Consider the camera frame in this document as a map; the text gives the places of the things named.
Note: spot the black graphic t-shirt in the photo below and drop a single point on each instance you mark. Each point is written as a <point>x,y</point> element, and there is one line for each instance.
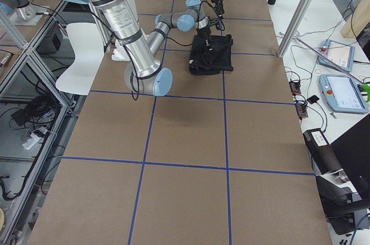
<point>203,61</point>

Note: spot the brown paper table cover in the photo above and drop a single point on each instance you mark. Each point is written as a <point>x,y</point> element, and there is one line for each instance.
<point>220,160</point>

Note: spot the black label box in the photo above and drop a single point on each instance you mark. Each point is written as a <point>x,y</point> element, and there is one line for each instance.
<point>321,151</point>

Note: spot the near teach pendant tablet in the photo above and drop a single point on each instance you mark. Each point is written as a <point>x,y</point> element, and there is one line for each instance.
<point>342,94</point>

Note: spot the aluminium frame post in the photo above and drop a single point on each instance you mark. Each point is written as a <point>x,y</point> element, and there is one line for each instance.
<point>293,26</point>

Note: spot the black monitor with stand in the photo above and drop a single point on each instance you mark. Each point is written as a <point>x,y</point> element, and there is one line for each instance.
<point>342,208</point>

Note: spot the far teach pendant tablet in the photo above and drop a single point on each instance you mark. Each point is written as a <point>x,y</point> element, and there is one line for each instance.
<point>339,53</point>

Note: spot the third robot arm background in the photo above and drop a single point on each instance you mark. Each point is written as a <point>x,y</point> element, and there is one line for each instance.
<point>21,12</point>

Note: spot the orange circuit board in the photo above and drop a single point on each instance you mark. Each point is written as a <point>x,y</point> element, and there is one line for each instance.
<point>301,110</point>
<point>295,87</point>

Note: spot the teach pendant tablet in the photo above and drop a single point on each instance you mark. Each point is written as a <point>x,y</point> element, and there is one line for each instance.
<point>342,94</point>
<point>339,53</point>

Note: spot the white plastic chair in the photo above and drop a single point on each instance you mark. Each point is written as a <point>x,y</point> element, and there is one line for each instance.
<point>89,51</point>

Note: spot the white power strip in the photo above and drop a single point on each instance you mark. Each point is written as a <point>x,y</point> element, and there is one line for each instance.
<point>33,139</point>

